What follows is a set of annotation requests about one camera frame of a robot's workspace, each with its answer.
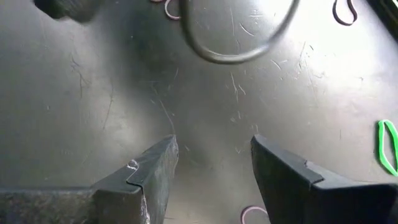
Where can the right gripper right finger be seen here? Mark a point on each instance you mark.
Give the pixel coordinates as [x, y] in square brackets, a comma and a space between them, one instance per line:
[311, 202]

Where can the green rubber band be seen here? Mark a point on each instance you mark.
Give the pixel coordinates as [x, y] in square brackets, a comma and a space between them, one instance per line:
[380, 146]

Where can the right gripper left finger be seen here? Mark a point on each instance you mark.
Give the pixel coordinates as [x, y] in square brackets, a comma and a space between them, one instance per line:
[109, 202]

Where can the black rubber band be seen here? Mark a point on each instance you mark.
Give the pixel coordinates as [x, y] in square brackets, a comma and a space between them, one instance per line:
[343, 24]

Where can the black metal table frame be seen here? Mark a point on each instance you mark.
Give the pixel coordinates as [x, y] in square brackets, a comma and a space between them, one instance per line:
[388, 12]

